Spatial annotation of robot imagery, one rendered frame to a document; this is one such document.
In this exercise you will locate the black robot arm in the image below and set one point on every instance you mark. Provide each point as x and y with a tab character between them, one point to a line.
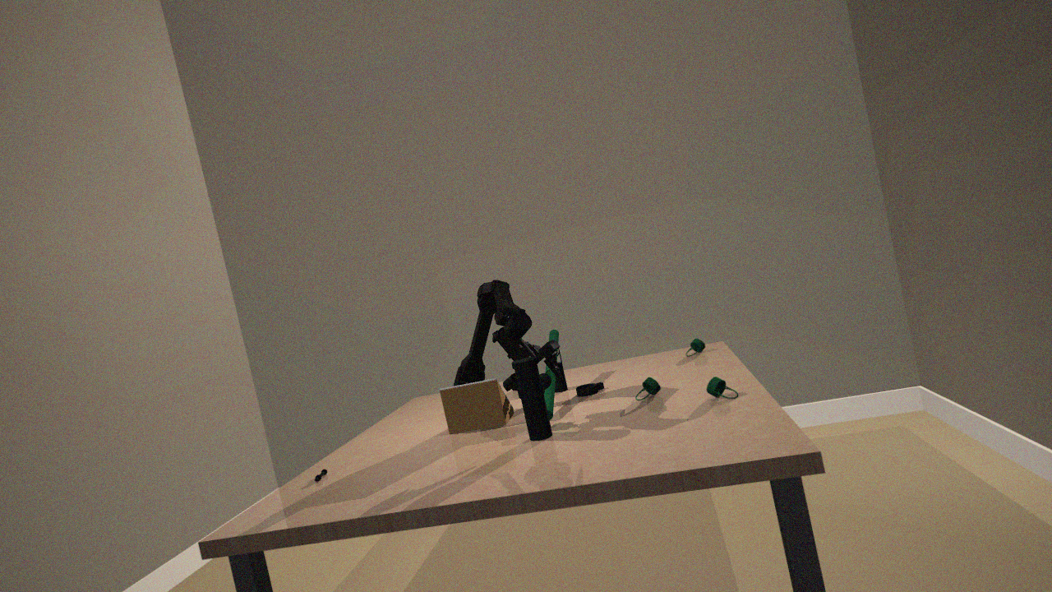
493	297

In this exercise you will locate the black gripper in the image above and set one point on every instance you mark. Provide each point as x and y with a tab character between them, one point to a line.
521	350

